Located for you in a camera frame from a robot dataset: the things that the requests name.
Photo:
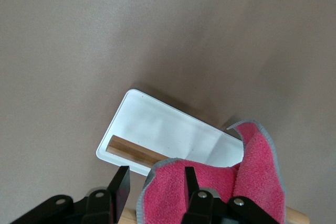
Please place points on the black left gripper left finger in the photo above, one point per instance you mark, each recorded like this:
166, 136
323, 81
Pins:
99, 208

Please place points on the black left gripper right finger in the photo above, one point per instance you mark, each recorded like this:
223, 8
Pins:
204, 211

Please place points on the pink cloth with grey back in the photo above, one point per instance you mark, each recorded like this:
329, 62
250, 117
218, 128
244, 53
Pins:
260, 161

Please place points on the white rectangular tray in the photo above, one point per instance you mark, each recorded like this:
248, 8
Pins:
162, 129

